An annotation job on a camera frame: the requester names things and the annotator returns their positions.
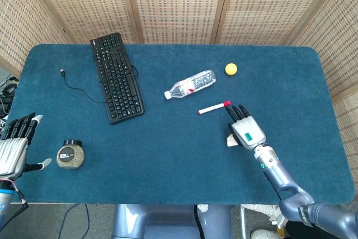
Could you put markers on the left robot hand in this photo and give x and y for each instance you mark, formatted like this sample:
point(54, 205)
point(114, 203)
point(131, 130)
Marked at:
point(14, 149)

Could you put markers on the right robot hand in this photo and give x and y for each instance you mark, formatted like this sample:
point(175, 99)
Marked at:
point(246, 130)

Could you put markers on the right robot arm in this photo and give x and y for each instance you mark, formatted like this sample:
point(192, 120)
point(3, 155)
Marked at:
point(293, 188)

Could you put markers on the red white marker pen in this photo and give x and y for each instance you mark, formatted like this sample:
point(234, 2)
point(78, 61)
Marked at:
point(214, 107)

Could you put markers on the seed jar with black lid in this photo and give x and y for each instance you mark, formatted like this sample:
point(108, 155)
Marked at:
point(70, 155)

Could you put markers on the yellow ball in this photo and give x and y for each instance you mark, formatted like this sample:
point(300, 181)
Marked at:
point(231, 69)

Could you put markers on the clear plastic water bottle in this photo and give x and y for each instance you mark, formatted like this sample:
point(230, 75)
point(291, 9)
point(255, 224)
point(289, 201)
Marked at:
point(193, 84)

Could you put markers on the blue table mat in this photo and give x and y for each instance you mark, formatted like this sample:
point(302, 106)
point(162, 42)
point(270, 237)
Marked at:
point(173, 166)

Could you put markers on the metal table leg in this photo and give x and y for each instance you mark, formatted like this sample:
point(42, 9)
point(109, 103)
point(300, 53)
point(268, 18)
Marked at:
point(242, 220)

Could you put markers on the white sneaker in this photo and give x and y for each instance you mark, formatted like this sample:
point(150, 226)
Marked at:
point(263, 234)

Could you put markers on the black trouser leg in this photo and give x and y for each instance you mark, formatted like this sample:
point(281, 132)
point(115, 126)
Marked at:
point(296, 232)

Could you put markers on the blue grey robot torso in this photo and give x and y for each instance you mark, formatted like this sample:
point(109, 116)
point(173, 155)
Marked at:
point(170, 222)

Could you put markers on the black computer keyboard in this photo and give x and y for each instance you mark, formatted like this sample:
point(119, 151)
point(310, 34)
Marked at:
point(117, 78)

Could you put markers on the bamboo folding screen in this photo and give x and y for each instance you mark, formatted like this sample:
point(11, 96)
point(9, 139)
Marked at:
point(179, 4)

